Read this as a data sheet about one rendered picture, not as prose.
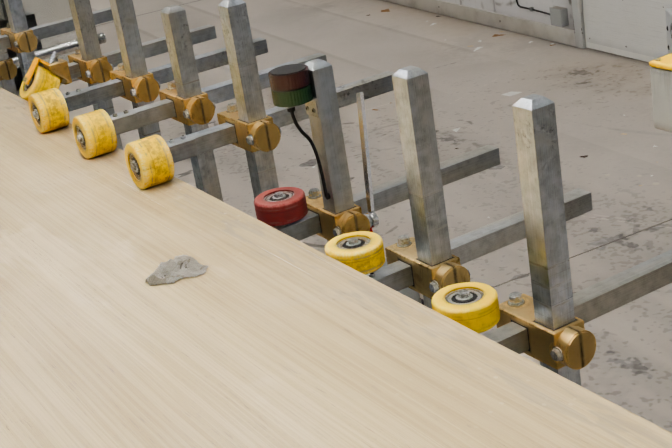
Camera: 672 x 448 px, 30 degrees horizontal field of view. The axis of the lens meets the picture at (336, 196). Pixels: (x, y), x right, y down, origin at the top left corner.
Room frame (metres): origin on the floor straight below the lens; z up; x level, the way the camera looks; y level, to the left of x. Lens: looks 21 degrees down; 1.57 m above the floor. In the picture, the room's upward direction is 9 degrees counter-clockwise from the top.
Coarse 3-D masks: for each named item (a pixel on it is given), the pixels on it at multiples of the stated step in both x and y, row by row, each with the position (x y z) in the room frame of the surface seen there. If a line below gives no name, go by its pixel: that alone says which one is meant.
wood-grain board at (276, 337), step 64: (0, 128) 2.49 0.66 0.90; (64, 128) 2.42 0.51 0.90; (0, 192) 2.07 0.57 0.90; (64, 192) 2.02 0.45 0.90; (128, 192) 1.96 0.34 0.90; (192, 192) 1.91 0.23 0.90; (0, 256) 1.76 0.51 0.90; (64, 256) 1.72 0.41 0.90; (128, 256) 1.68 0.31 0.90; (192, 256) 1.64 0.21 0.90; (256, 256) 1.60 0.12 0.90; (320, 256) 1.57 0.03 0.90; (0, 320) 1.53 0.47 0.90; (64, 320) 1.49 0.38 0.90; (128, 320) 1.46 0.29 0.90; (192, 320) 1.43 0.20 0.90; (256, 320) 1.40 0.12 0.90; (320, 320) 1.37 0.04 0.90; (384, 320) 1.34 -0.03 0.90; (448, 320) 1.32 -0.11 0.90; (0, 384) 1.34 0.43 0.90; (64, 384) 1.31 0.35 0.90; (128, 384) 1.29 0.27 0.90; (192, 384) 1.26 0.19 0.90; (256, 384) 1.24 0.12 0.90; (320, 384) 1.22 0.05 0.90; (384, 384) 1.19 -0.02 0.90; (448, 384) 1.17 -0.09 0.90; (512, 384) 1.15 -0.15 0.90; (576, 384) 1.13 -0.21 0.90
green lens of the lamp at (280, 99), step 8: (304, 88) 1.77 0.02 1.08; (272, 96) 1.79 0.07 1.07; (280, 96) 1.77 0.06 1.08; (288, 96) 1.76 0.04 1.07; (296, 96) 1.76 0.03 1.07; (304, 96) 1.77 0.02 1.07; (312, 96) 1.79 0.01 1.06; (280, 104) 1.77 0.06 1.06; (288, 104) 1.76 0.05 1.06; (296, 104) 1.76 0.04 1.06
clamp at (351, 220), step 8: (320, 192) 1.90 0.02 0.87; (312, 200) 1.87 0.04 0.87; (320, 200) 1.86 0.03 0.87; (312, 208) 1.84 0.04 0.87; (320, 208) 1.82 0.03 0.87; (352, 208) 1.80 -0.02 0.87; (360, 208) 1.80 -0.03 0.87; (320, 216) 1.82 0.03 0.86; (328, 216) 1.80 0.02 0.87; (336, 216) 1.78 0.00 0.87; (344, 216) 1.78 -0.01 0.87; (352, 216) 1.78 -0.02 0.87; (360, 216) 1.78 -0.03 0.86; (320, 224) 1.82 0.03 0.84; (328, 224) 1.80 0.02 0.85; (336, 224) 1.78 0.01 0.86; (344, 224) 1.77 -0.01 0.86; (352, 224) 1.77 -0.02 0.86; (360, 224) 1.78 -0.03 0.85; (368, 224) 1.79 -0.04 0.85; (320, 232) 1.83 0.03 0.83; (328, 232) 1.81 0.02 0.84; (336, 232) 1.77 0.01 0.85; (344, 232) 1.77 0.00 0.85
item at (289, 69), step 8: (296, 64) 1.81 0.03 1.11; (272, 72) 1.79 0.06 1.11; (280, 72) 1.78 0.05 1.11; (288, 72) 1.77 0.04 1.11; (296, 72) 1.77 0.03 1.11; (312, 104) 1.80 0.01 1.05; (312, 112) 1.80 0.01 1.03; (296, 120) 1.79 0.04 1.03; (304, 136) 1.79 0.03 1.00; (312, 144) 1.80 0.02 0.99; (320, 168) 1.80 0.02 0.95
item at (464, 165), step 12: (456, 156) 1.99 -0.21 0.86; (468, 156) 1.98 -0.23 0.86; (480, 156) 1.98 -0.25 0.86; (492, 156) 1.99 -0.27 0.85; (444, 168) 1.94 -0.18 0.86; (456, 168) 1.95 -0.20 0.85; (468, 168) 1.97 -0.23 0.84; (480, 168) 1.98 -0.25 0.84; (396, 180) 1.92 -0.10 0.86; (444, 180) 1.94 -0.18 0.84; (456, 180) 1.95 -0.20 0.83; (360, 192) 1.89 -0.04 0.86; (384, 192) 1.89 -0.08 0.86; (396, 192) 1.90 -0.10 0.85; (360, 204) 1.86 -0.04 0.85; (384, 204) 1.88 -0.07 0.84; (312, 216) 1.82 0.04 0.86; (276, 228) 1.80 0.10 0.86; (288, 228) 1.80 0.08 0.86; (300, 228) 1.81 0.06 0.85; (312, 228) 1.82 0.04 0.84
